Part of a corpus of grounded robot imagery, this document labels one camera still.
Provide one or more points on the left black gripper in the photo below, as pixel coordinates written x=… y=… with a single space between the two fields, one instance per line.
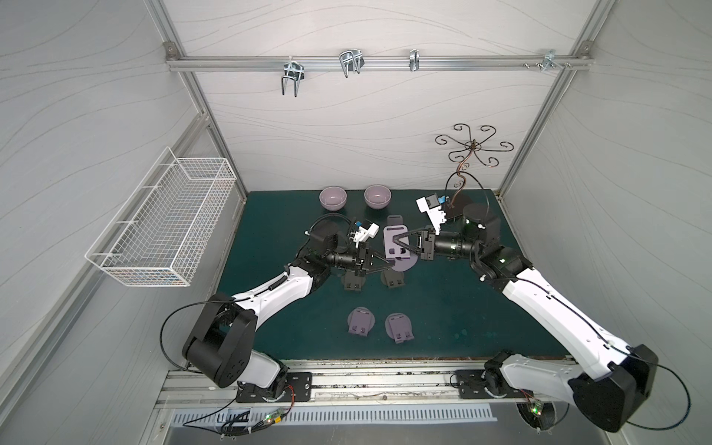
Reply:
x=362 y=260

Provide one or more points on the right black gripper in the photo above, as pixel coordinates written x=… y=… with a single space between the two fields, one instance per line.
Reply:
x=428 y=245

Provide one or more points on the purple phone stand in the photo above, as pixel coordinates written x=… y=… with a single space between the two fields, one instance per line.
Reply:
x=399 y=328
x=361 y=321
x=401 y=258

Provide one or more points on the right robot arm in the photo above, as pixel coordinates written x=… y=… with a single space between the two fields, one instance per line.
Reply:
x=609 y=380

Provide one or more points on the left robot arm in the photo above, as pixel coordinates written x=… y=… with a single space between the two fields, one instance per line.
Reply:
x=221 y=343

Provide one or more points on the right dark grey phone stand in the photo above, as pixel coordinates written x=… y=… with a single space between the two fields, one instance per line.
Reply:
x=393 y=279

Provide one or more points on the dark grey phone stand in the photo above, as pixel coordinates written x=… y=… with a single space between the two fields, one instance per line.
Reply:
x=393 y=279
x=353 y=282

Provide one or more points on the left dark grey phone stand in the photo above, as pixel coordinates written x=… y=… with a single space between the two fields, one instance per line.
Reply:
x=353 y=282

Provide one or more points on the right lilac ceramic bowl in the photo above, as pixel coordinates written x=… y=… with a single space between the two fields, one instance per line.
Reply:
x=377 y=197

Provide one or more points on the lilac ceramic bowl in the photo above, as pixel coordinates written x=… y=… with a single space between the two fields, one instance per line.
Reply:
x=377 y=197
x=333 y=198

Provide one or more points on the left lilac ceramic bowl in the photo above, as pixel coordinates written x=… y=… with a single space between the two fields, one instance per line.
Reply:
x=333 y=198

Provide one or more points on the brown metal jewelry tree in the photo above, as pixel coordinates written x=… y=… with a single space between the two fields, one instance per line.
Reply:
x=474 y=149

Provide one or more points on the metal hook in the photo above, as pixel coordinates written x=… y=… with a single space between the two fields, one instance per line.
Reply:
x=351 y=61
x=414 y=60
x=293 y=74
x=548 y=62

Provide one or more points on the left metal hook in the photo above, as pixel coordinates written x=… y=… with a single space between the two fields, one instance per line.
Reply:
x=293 y=74

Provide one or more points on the white vent strip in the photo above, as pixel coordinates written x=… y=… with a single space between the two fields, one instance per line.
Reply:
x=418 y=414

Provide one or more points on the right metal hook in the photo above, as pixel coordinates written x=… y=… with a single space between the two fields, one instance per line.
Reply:
x=548 y=62

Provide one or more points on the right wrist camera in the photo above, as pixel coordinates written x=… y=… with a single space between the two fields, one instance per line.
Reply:
x=433 y=207

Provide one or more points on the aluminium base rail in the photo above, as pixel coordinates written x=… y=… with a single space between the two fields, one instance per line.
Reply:
x=338 y=382

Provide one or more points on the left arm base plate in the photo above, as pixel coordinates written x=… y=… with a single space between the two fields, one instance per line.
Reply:
x=289 y=385

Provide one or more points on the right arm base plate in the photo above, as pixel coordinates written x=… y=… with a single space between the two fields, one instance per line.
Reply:
x=483 y=384

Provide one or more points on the horizontal aluminium rail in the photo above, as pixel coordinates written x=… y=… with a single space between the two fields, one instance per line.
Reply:
x=399 y=63

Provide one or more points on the white wire basket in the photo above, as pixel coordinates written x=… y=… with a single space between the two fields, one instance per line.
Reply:
x=159 y=235

